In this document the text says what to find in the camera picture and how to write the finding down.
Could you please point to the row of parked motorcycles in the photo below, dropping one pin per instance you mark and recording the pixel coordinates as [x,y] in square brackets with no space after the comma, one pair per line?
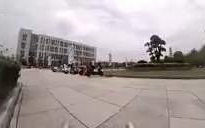
[85,70]

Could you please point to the grey paved slab plaza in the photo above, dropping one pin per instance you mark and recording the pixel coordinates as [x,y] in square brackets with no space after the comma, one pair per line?
[90,100]

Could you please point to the large grey multi-storey building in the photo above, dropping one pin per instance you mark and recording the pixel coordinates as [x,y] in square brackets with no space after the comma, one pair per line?
[56,48]

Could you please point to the tall dark tree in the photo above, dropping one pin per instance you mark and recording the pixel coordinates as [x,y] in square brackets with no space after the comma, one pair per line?
[155,45]

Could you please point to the low trimmed hedge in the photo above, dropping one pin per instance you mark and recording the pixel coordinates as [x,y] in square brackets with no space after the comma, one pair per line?
[163,65]

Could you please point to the robot's own part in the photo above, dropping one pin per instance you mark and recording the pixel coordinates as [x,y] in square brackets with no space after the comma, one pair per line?
[66,125]
[130,125]

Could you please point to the green grass lawn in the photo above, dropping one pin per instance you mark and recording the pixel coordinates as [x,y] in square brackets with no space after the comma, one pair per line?
[176,72]

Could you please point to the row of dark trees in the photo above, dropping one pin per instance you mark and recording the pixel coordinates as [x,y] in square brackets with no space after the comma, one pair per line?
[198,56]

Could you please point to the dark green hedge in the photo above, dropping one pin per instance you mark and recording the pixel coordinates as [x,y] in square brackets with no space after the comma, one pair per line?
[1,78]

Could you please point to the grey stone kerb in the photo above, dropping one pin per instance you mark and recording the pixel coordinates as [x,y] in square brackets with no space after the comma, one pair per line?
[7,113]

